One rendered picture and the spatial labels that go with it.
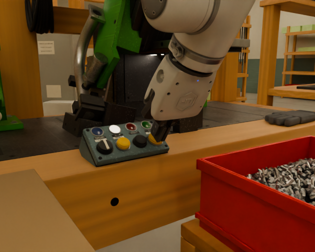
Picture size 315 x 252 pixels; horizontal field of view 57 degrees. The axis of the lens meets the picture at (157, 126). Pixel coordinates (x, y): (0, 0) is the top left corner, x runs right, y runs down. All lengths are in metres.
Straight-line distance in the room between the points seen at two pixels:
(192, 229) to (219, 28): 0.32
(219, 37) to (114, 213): 0.34
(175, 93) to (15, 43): 0.70
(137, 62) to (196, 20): 0.61
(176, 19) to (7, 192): 0.26
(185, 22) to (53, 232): 0.25
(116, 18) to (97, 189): 0.43
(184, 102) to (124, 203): 0.21
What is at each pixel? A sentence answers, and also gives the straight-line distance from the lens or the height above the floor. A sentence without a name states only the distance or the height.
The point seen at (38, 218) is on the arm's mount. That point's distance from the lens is 0.29.
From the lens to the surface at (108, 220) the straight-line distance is 0.55.
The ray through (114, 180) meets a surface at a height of 0.87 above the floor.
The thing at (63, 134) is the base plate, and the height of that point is 0.90.
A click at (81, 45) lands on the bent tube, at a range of 0.86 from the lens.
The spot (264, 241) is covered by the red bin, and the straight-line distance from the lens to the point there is 0.43.
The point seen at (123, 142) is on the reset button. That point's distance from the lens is 0.52.
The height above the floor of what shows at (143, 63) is 1.07.
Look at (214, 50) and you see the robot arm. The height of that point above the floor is 1.09.
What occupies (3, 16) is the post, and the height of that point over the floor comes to 1.21.
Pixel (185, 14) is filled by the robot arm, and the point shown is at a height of 1.12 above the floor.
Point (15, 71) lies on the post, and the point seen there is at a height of 1.05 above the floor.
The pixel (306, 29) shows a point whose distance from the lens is 9.96.
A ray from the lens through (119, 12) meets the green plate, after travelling 0.75.
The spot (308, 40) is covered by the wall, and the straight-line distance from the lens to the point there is 10.53.
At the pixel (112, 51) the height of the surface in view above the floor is 1.10.
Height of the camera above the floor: 1.07
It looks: 12 degrees down
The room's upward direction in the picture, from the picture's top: straight up
